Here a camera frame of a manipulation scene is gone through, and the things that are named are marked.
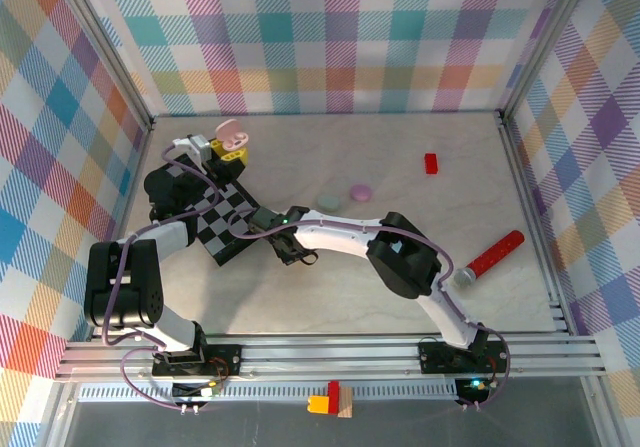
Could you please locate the pink earbud charging case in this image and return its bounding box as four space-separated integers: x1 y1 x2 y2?
214 118 250 151

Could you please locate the black grey checkerboard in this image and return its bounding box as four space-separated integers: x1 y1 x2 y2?
167 164 264 268

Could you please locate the tan wooden block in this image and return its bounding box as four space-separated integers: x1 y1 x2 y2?
337 386 355 420

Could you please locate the small black circuit board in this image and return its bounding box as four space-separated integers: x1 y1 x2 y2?
454 377 490 404
172 381 224 401

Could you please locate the red cylinder with grey cap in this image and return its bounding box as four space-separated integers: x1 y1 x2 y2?
452 230 525 288

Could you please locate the aluminium side rail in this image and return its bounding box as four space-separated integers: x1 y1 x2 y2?
88 116 157 342
497 111 572 337

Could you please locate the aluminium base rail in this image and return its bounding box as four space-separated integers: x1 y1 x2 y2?
54 334 609 383

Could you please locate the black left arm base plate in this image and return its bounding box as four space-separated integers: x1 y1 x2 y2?
151 342 245 377

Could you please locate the white slotted cable duct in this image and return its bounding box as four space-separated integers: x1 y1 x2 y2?
78 384 460 402

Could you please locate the aluminium frame post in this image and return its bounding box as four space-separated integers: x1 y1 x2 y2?
497 0 599 128
47 0 156 136

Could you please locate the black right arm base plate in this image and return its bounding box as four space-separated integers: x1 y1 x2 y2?
416 340 512 374

